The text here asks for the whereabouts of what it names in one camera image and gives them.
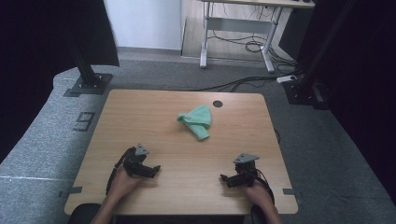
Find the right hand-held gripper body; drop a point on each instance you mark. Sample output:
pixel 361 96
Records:
pixel 246 169

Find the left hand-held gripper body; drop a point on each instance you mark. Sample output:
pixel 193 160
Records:
pixel 134 161

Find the green microfibre cloth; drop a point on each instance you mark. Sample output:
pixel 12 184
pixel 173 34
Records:
pixel 196 122

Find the person's right hand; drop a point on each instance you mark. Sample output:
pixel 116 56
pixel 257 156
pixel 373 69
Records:
pixel 258 194

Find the person's left hand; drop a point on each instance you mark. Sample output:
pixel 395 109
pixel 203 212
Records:
pixel 121 185

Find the grey floor tape piece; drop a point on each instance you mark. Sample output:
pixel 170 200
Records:
pixel 73 190
pixel 291 191

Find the black round table grommet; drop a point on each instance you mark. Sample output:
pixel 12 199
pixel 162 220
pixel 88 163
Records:
pixel 218 104

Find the person's left leg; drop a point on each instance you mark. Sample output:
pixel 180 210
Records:
pixel 82 214

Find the black metal stand with base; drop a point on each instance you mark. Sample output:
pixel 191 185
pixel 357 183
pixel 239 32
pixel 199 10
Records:
pixel 306 90
pixel 90 82

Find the white power strip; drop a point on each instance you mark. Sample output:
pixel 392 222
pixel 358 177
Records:
pixel 286 79

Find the black curtain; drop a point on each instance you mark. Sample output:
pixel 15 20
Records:
pixel 37 62
pixel 367 93

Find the black cabinet under desk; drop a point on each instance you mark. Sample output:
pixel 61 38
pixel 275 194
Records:
pixel 294 31

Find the white metal desk frame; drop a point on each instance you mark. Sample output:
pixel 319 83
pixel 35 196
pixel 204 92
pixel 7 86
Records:
pixel 239 25

